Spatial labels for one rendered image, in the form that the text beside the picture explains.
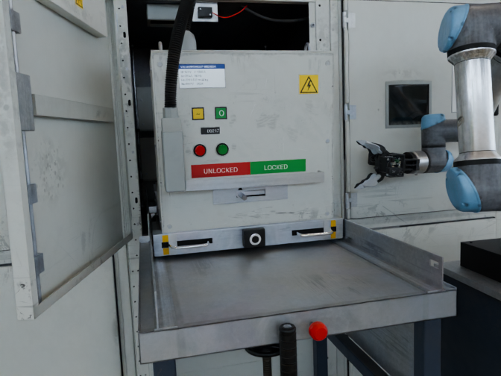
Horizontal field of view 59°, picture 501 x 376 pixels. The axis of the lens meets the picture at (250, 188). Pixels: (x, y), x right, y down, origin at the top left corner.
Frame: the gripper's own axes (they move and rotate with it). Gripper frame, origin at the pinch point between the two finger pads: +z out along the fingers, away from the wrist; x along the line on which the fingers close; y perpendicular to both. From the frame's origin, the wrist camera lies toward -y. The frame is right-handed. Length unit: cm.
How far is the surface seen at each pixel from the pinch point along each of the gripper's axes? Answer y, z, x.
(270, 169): 8.1, 32.0, -1.0
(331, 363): -7, 1, 73
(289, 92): 8.4, 26.6, -21.7
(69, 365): -16, 88, 60
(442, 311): 56, 14, 22
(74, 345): -17, 86, 54
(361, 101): -11.3, -9.6, -19.9
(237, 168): 7.0, 41.1, -1.7
